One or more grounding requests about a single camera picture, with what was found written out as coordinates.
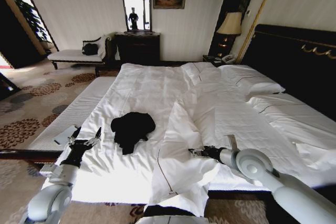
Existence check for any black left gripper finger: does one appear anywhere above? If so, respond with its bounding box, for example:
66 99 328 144
84 126 102 147
67 126 82 145

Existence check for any bed with white sheet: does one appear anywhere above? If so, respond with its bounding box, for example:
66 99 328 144
0 61 336 209

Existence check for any black garment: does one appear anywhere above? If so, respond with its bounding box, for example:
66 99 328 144
110 112 157 156

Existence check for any white duvet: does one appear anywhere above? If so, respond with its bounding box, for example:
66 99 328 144
70 62 336 217

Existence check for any white robot front shell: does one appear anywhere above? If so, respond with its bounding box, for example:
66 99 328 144
143 204 204 224

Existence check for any white cushioned chaise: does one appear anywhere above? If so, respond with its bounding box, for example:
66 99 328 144
47 34 111 71

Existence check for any white pillow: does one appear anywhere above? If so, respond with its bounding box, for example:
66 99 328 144
216 63 267 84
235 80 287 99

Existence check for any black bag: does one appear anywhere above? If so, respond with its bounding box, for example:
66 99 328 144
81 42 100 56

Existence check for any white cloth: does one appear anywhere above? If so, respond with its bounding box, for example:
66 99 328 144
97 34 111 59

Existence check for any dark nightstand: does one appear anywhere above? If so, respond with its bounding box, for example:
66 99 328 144
202 54 237 68

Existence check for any dark wooden dresser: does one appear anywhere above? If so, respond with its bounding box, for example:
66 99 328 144
114 31 162 63

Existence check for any person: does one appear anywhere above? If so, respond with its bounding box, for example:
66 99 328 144
128 6 140 30

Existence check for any dark wooden headboard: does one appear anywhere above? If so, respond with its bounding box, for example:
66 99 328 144
240 23 336 111

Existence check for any green potted plant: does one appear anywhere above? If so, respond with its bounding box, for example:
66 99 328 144
9 0 54 44

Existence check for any table lamp with cream shade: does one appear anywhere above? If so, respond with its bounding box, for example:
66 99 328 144
215 11 243 55

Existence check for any dark framed mirror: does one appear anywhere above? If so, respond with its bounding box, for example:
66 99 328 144
118 0 153 33

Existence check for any gold wall trim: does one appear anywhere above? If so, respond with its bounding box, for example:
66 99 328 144
235 0 280 63

